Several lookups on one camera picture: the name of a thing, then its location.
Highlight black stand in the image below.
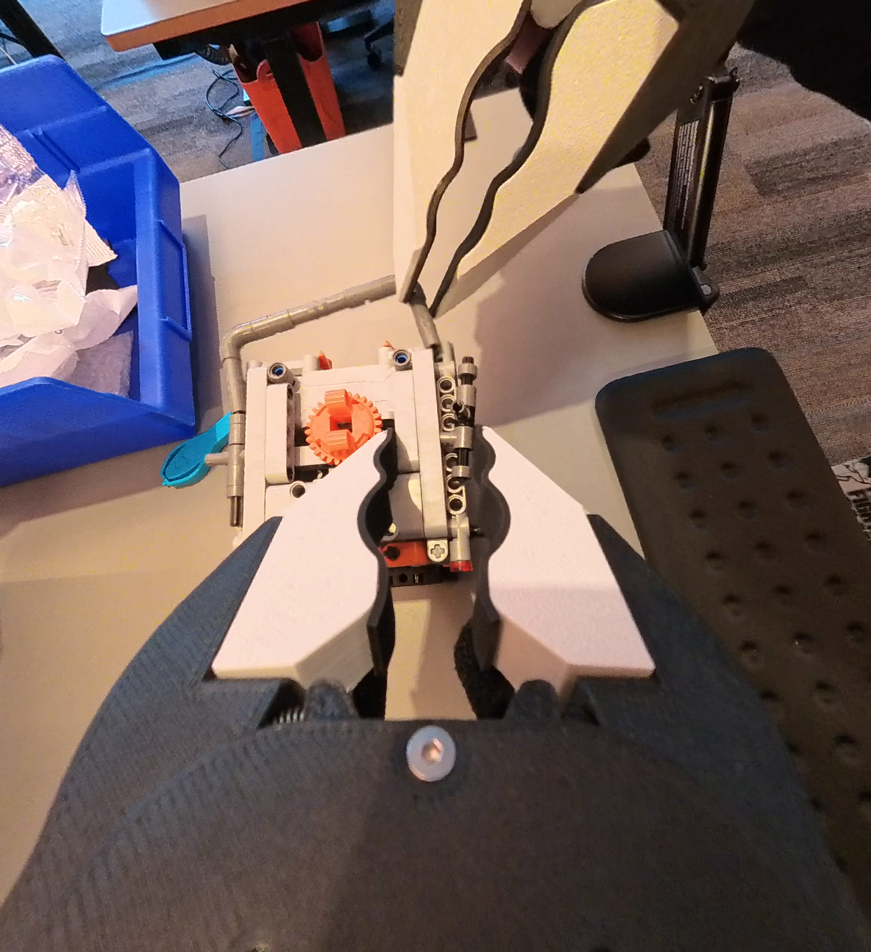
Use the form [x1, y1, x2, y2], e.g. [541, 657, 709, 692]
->
[581, 67, 743, 322]

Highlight purple cloth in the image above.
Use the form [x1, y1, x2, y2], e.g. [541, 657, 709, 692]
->
[49, 335, 142, 403]

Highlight clear plastic bags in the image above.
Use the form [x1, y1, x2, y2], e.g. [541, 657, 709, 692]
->
[0, 90, 140, 403]

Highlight person's right forearm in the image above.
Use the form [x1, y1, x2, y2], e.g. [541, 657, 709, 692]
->
[741, 0, 871, 105]

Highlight teal brick separator tool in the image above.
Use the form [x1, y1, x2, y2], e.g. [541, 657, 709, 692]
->
[162, 417, 237, 493]

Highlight blue plastic bin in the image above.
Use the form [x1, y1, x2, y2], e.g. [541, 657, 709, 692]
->
[0, 57, 200, 499]

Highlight red metal frame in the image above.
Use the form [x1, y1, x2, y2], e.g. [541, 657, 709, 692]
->
[228, 30, 350, 153]

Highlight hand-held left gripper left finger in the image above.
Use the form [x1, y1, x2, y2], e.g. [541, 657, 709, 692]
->
[213, 436, 396, 685]

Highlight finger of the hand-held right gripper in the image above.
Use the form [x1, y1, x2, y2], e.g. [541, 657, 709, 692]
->
[391, 0, 528, 301]
[433, 0, 685, 316]

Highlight grey toy brick model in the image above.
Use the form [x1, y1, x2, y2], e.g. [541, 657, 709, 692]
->
[225, 276, 484, 575]

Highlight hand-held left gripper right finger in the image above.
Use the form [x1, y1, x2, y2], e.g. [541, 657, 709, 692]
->
[473, 432, 659, 693]

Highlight wooden desk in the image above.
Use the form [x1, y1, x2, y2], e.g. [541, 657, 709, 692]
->
[101, 0, 332, 55]

